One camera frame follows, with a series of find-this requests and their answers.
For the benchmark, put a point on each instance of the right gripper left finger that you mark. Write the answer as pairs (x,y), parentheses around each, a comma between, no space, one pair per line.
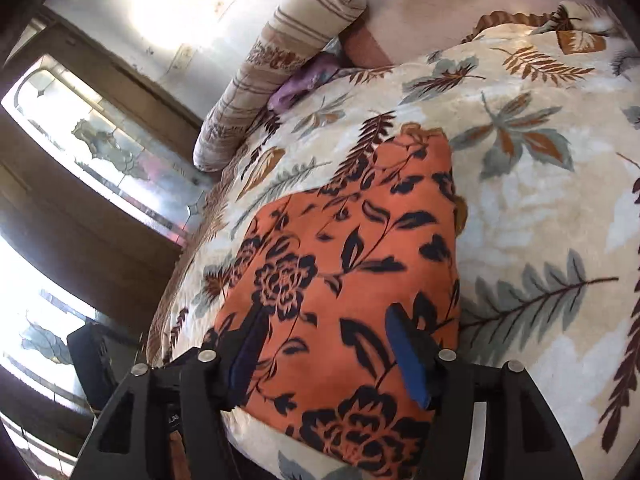
(131,439)

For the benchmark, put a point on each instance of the purple cloth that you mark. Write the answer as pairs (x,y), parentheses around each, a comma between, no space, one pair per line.
(313,74)

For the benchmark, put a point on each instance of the striped floral bolster pillow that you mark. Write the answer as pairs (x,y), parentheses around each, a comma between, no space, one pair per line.
(295,32)

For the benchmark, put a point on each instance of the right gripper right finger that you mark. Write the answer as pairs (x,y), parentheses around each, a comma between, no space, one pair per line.
(523,439)

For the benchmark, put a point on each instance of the pink bed sheet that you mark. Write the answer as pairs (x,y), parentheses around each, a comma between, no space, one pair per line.
(392,32)

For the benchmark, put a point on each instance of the leaf patterned bed blanket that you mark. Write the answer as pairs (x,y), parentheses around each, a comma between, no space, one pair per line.
(545,128)

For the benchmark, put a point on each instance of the orange floral blouse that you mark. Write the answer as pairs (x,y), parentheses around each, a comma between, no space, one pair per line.
(303,319)

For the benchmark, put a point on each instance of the etched glass wooden door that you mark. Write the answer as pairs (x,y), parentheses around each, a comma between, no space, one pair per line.
(98,197)

